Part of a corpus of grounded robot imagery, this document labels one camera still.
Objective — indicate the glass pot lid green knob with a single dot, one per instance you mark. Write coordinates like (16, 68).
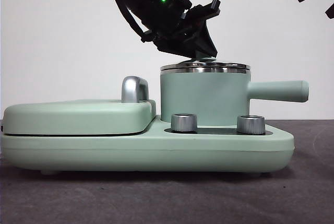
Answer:
(203, 65)

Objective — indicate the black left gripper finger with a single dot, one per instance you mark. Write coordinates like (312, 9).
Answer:
(177, 49)
(206, 41)

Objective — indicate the green breakfast maker base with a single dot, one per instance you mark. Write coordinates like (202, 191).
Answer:
(130, 153)

